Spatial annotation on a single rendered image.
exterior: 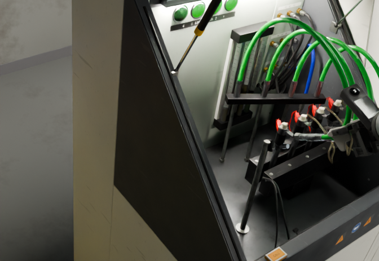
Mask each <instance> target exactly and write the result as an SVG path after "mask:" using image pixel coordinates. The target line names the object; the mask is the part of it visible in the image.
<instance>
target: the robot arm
mask: <svg viewBox="0 0 379 261"><path fill-rule="evenodd" d="M340 97H341V99H342V100H343V101H344V102H345V103H346V104H347V106H348V107H349V108H350V109H351V110H352V111H353V112H354V114H355V115H356V116H357V117H358V119H357V120H353V121H350V123H348V124H347V125H344V126H341V127H336V128H334V129H330V130H329V132H328V133H327V134H328V136H330V137H332V138H333V140H334V141H335V143H336V144H337V146H338V148H339V150H340V151H345V150H346V142H347V141H350V140H351V136H352V138H353V142H354V145H355V148H353V151H354V153H355V156H356V157H363V156H370V155H373V154H375V153H379V107H378V106H377V105H376V104H375V103H374V102H373V101H372V99H371V98H370V97H369V96H368V95H367V94H366V93H365V92H364V91H363V89H362V88H361V87H360V86H359V85H358V84H357V83H355V84H353V85H351V86H349V87H347V88H345V89H342V90H341V93H340ZM360 154H362V155H360Z"/></svg>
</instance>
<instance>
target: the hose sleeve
mask: <svg viewBox="0 0 379 261"><path fill-rule="evenodd" d="M322 135H324V134H307V133H306V134H305V133H304V134H299V139H300V140H317V141H321V140H322V141H323V139H322V138H321V136H322Z"/></svg>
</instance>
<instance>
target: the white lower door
mask: <svg viewBox="0 0 379 261"><path fill-rule="evenodd" d="M378 232H379V225H377V226H376V227H374V228H373V229H371V230H370V231H369V232H367V233H366V234H364V235H362V236H361V237H359V238H358V239H357V240H355V241H354V242H352V243H351V244H349V245H348V246H346V247H345V248H343V249H342V250H340V251H339V252H337V253H336V254H334V255H333V256H331V257H330V258H328V259H327V260H325V261H363V260H364V258H365V256H366V255H367V253H368V251H369V249H370V247H371V245H372V244H373V242H374V239H375V238H376V236H377V234H378Z"/></svg>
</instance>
